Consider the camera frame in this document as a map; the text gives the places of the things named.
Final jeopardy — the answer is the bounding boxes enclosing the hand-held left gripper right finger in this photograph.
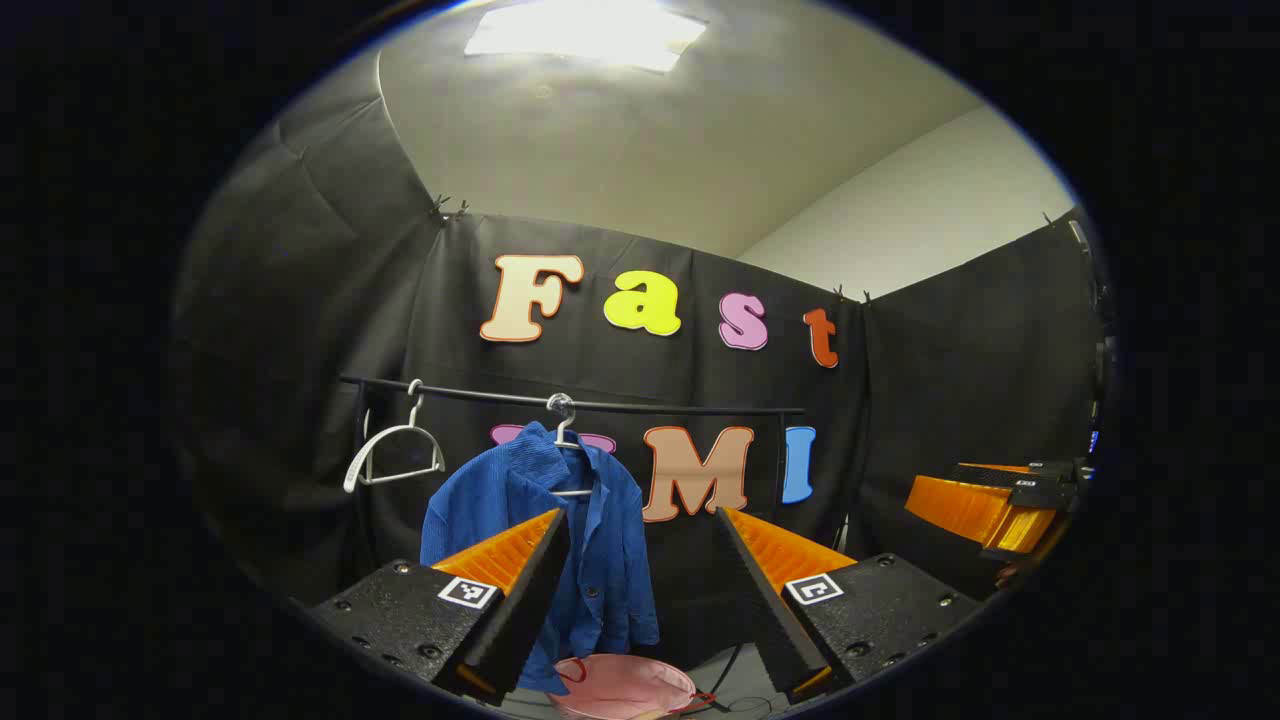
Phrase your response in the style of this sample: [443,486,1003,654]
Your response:
[712,505,986,701]

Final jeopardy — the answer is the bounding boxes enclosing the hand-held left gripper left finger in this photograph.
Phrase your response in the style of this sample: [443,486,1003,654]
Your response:
[305,508,571,706]

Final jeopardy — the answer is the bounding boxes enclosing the blue corduroy shirt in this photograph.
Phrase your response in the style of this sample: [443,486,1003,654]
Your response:
[420,420,661,696]

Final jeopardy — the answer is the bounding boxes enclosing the pink laundry hamper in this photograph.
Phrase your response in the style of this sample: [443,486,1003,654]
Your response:
[548,653,716,720]

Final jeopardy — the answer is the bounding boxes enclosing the white plastic clothes hanger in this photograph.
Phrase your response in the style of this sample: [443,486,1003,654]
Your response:
[343,378,447,494]
[545,392,598,499]

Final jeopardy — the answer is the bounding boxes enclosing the black backdrop cloth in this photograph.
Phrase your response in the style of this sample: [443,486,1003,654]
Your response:
[170,50,1113,701]

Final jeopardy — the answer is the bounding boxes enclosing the ceiling light panel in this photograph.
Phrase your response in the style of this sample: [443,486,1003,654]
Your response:
[463,0,709,74]

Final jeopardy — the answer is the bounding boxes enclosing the black floor cables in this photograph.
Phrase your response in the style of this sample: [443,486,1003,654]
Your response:
[690,645,791,716]

